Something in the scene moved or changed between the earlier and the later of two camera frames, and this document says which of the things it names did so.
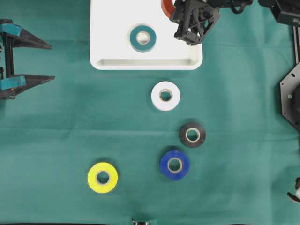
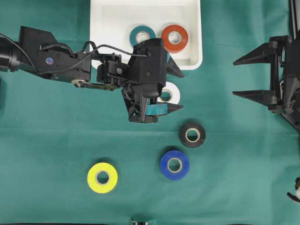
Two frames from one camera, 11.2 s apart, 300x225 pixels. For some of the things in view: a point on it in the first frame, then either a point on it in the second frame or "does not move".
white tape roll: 163,105 does not move
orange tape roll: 168,8 → 183,43
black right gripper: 194,18 → 283,54
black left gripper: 11,86 → 115,71
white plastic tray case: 111,23 does not move
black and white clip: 297,185 does not move
